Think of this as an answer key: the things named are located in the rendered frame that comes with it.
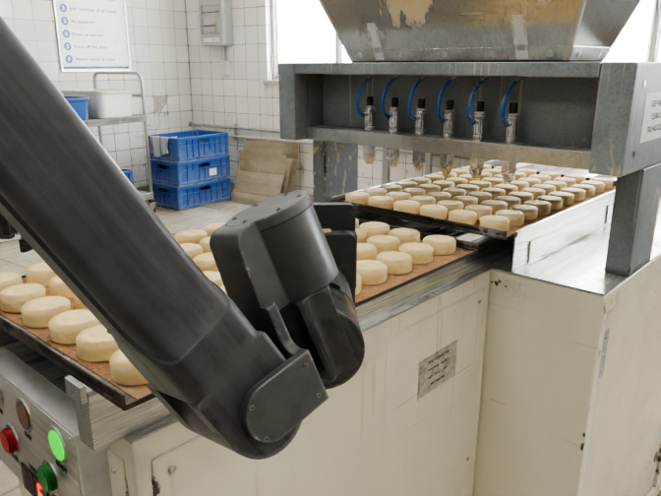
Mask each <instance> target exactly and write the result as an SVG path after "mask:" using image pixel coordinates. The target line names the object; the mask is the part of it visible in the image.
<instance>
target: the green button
mask: <svg viewBox="0 0 661 496"><path fill-rule="evenodd" d="M36 473H37V478H38V482H39V484H40V486H41V488H42V489H43V491H45V492H47V493H50V492H52V491H55V490H56V488H57V484H56V479H55V476H54V473H53V471H52V469H51V467H50V466H49V465H48V464H43V465H40V466H39V467H38V469H37V471H36Z"/></svg>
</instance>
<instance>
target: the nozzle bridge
mask: <svg viewBox="0 0 661 496"><path fill-rule="evenodd" d="M371 75H375V77H374V78H372V79H371V80H369V81H368V82H367V83H366V84H365V85H364V87H363V89H362V91H361V93H360V97H359V108H360V111H361V112H365V106H366V103H367V96H372V97H373V98H374V106H375V124H374V126H375V129H374V131H365V129H364V126H365V124H364V120H365V117H362V116H361V115H359V114H358V112H357V110H356V96H357V92H358V89H359V87H360V85H361V84H362V82H363V81H364V80H365V79H366V78H368V77H369V76H371ZM396 75H400V78H398V79H397V80H395V81H394V82H393V83H392V84H391V85H390V86H389V88H388V91H387V93H386V97H385V105H384V108H385V112H386V114H390V107H391V98H392V97H398V106H399V108H400V115H399V127H398V128H399V132H398V133H390V131H389V127H390V126H389V120H388V119H387V118H386V117H385V116H384V115H383V113H382V111H381V99H382V94H383V91H384V89H385V86H386V85H387V83H388V82H389V81H390V80H391V79H392V78H393V77H394V76H396ZM423 76H428V78H427V79H425V80H424V81H422V82H421V83H420V84H419V85H418V86H417V88H416V90H415V92H414V94H413V97H412V101H411V113H412V115H413V116H415V112H416V110H415V109H417V107H418V98H425V108H426V109H427V110H426V112H427V119H426V129H425V130H426V134H425V135H416V134H415V121H413V120H412V119H411V118H410V117H409V115H408V112H407V103H408V98H409V95H410V92H411V90H412V87H413V86H414V84H415V83H416V82H417V81H418V80H419V79H420V78H421V77H423ZM452 76H457V79H455V80H453V81H452V82H451V83H450V84H449V85H448V86H447V87H446V89H445V91H444V94H443V96H442V100H441V106H440V114H441V116H442V118H444V111H445V109H446V104H447V99H453V100H454V105H453V109H454V111H455V121H454V131H453V132H454V136H453V137H452V138H444V136H443V133H444V130H443V123H442V122H441V121H440V120H439V119H438V117H437V113H436V108H437V101H438V97H439V94H440V91H441V89H442V87H443V85H444V84H445V82H446V81H447V80H448V79H450V78H451V77H452ZM484 77H489V79H488V80H486V81H485V82H484V83H483V84H482V85H481V86H480V87H479V88H478V90H477V91H476V93H475V96H474V98H473V101H472V106H471V117H472V119H473V118H474V112H475V111H476V109H477V108H476V104H477V101H478V100H484V101H485V108H484V109H485V110H484V111H485V112H486V126H485V133H484V136H485V139H483V141H475V140H473V139H472V136H473V125H471V123H470V122H469V121H468V118H467V106H468V101H469V98H470V95H471V93H472V91H473V89H474V87H475V86H476V84H477V83H478V82H479V81H480V80H481V79H482V78H484ZM518 77H523V79H522V80H521V81H520V82H518V83H517V84H516V85H515V86H514V87H513V89H512V90H511V93H510V95H509V98H508V101H507V104H506V109H505V120H506V121H507V114H508V113H509V111H510V103H511V102H517V103H518V110H517V113H518V114H519V116H518V117H519V122H518V134H517V142H515V144H508V143H506V142H505V137H506V135H505V133H506V127H505V126H504V125H503V124H502V121H501V108H502V103H503V99H504V97H505V94H506V92H507V90H508V88H509V86H510V85H511V83H512V82H513V81H514V80H515V79H517V78H518ZM278 89H279V132H280V139H285V140H294V141H297V140H305V139H308V140H313V175H314V203H326V202H327V198H329V197H332V196H336V195H340V194H345V193H349V192H354V191H358V145H361V146H371V147H380V148H389V149H398V150H407V151H415V152H425V153H434V154H443V155H460V156H469V157H478V158H487V159H496V160H505V161H514V162H523V163H532V164H542V165H551V166H559V167H568V168H577V169H586V170H588V173H590V174H598V175H607V176H616V177H617V183H616V190H615V197H614V205H613V211H612V219H611V226H610V234H609V241H608V248H607V256H606V263H605V273H609V274H613V275H618V276H623V277H629V276H631V275H632V274H633V273H635V272H636V271H637V270H639V269H640V268H641V267H643V266H644V265H645V264H647V263H648V262H649V261H650V259H651V252H652V246H653V239H654V233H655V227H656V220H657V215H658V208H659V202H660V196H661V62H384V63H279V64H278Z"/></svg>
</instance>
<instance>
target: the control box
mask: <svg viewBox="0 0 661 496"><path fill-rule="evenodd" d="M17 402H20V403H21V404H22V405H23V406H24V407H25V409H26V411H27V414H28V417H29V421H30V429H29V430H26V429H25V428H24V427H23V426H22V424H21V422H20V420H19V418H18V415H17V410H16V405H17ZM6 427H9V428H10V429H11V430H12V431H13V433H14V436H15V438H16V441H17V446H18V450H17V452H15V453H13V454H9V453H6V452H5V450H4V448H3V446H2V444H1V440H0V460H1V461H2V462H3V463H4V464H5V465H6V466H7V467H8V468H9V469H10V470H11V472H12V473H13V474H14V475H15V476H16V477H17V478H18V479H19V480H20V481H21V482H22V483H23V484H24V486H25V488H26V490H28V488H30V485H31V491H32V493H30V494H31V495H32V496H38V491H37V483H39V482H38V478H37V473H36V471H37V469H38V467H39V466H40V465H43V464H48V465H49V466H50V467H51V469H52V471H53V473H54V476H55V479H56V484H57V488H56V490H55V491H52V492H50V493H47V492H45V491H43V495H44V496H112V489H111V480H110V472H109V464H108V456H107V449H109V448H108V446H106V447H104V448H102V449H100V450H98V451H96V452H94V451H93V450H92V449H90V448H89V447H88V446H87V445H86V444H84V443H83V442H82V441H81V440H80V434H79V427H78V419H77V413H76V406H75V401H74V400H73V399H72V398H70V397H69V396H68V395H66V394H65V393H64V392H62V391H61V390H60V389H58V388H57V387H56V386H54V385H53V384H52V383H50V382H49V381H48V380H46V379H45V378H44V377H42V376H41V375H40V374H38V373H37V372H36V371H34V370H33V369H32V368H30V367H29V366H28V365H26V364H25V363H24V362H23V361H22V360H21V359H19V358H18V357H17V356H15V355H14V354H13V353H11V352H10V351H9V350H6V351H3V352H0V432H1V430H2V429H4V428H6ZM50 430H53V431H54V432H55V433H56V434H57V435H58V437H59V439H60V441H61V443H62V446H63V450H64V459H63V461H59V460H57V459H56V457H55V456H54V454H53V452H52V450H51V447H50V444H49V440H48V434H49V431H50ZM25 470H26V471H27V472H28V473H29V477H30V484H28V487H26V481H25V475H24V471H25Z"/></svg>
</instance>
